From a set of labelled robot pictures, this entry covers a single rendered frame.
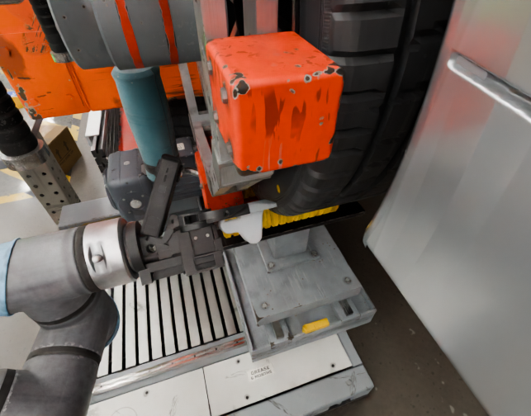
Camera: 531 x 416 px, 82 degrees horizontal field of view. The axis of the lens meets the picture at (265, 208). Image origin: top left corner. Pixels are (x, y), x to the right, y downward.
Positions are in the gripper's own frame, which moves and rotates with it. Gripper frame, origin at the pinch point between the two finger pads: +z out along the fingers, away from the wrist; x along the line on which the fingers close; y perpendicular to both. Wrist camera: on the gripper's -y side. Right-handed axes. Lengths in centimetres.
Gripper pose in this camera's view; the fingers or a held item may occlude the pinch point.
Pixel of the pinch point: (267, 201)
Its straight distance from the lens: 46.1
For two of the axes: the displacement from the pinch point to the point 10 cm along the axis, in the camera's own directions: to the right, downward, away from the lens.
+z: 9.5, -2.2, 2.2
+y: 2.2, 9.8, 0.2
